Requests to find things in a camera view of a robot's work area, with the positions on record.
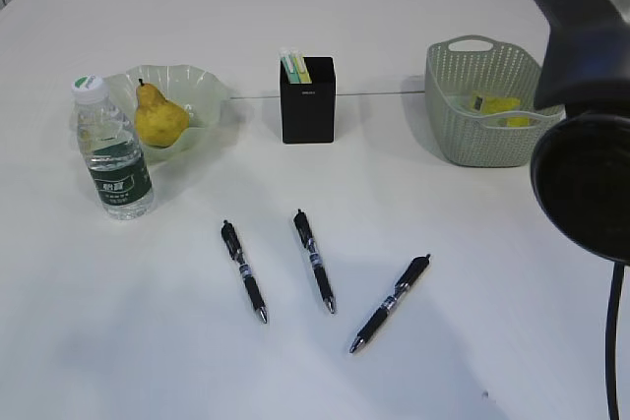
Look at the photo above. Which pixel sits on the yellow pear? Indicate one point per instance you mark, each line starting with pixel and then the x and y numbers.
pixel 159 122

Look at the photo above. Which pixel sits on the yellow waste paper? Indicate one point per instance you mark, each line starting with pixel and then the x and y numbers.
pixel 491 105

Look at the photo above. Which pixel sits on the black pen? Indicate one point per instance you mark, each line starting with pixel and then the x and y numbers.
pixel 308 242
pixel 402 287
pixel 236 253

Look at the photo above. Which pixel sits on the clear water bottle green label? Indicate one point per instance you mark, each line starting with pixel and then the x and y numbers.
pixel 111 150

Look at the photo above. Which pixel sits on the green wavy glass plate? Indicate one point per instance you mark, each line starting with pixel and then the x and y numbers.
pixel 197 91

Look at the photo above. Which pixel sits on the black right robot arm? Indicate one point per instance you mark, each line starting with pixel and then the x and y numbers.
pixel 580 167

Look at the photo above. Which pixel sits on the black square pen holder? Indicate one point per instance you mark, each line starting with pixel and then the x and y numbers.
pixel 308 110

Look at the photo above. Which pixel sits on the teal utility knife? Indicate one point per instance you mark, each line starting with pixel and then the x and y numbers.
pixel 289 66

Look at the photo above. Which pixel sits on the yellow utility knife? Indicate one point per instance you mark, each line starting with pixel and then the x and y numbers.
pixel 300 66

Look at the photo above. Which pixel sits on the green plastic woven basket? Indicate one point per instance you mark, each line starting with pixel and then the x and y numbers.
pixel 456 69

